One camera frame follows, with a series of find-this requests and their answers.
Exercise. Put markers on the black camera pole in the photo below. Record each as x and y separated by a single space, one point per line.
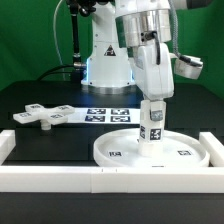
84 8

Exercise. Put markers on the white fence bar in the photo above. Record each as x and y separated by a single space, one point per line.
7 144
110 180
214 147

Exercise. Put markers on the white cross table base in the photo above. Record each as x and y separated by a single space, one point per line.
46 116

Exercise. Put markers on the white fence right bar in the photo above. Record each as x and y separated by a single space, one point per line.
214 147

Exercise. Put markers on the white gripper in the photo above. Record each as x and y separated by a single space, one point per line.
154 80

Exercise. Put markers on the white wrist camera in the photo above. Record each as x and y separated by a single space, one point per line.
191 69

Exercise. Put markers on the white fence left bar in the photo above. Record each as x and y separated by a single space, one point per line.
7 144

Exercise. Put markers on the white round table top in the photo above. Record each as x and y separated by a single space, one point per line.
121 149

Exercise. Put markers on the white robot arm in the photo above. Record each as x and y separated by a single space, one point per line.
135 42

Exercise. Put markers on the white fence front bar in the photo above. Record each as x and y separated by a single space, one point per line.
110 180

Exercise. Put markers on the white marker sheet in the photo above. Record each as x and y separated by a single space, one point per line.
105 116

